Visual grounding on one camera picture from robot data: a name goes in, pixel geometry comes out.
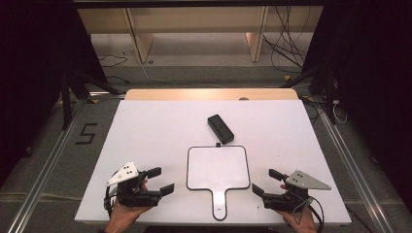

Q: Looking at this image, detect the light wooden shelf unit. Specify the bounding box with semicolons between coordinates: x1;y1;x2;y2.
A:
77;6;325;64

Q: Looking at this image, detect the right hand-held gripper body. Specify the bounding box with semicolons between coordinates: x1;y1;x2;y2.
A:
261;170;332;214

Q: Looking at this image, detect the person's left hand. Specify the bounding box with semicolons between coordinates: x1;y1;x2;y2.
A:
108;180;154;228

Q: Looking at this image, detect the light wooden table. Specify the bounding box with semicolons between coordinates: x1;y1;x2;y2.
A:
124;88;299;101

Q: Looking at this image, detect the thin black floor cable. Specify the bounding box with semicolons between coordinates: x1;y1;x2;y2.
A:
98;53;130;83

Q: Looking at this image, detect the aluminium floor rail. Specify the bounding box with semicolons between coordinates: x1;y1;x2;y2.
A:
319;110;395;233
6;100;95;233

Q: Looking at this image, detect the black metal stand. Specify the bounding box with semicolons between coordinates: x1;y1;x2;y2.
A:
59;69;121;130
280;64;338;125

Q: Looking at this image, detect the person's right hand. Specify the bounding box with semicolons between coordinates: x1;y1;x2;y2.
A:
279;183;319;233

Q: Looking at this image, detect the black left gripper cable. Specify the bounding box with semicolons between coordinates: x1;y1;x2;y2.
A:
103;189;116;216

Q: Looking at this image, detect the white floor cable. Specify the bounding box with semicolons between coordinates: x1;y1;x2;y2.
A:
139;61;224;89

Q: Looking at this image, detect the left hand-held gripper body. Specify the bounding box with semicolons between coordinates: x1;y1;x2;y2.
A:
104;161;163;209

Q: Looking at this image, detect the black whiteboard eraser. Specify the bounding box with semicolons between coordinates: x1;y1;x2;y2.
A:
207;114;235;146

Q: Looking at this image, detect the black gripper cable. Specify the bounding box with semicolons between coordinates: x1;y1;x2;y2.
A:
292;194;325;232
103;189;116;216

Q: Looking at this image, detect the black curtain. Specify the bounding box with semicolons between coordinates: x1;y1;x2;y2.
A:
0;0;109;187
302;0;412;207

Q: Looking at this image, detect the small whiteboard with handle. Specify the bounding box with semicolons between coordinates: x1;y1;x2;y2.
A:
186;142;252;222

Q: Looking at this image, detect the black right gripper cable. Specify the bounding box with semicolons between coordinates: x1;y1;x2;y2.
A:
292;194;325;232

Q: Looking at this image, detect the bundle of black cables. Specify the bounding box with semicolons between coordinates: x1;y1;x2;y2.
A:
261;6;313;74

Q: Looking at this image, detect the white plug with cable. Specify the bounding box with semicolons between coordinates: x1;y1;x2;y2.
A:
331;98;350;125

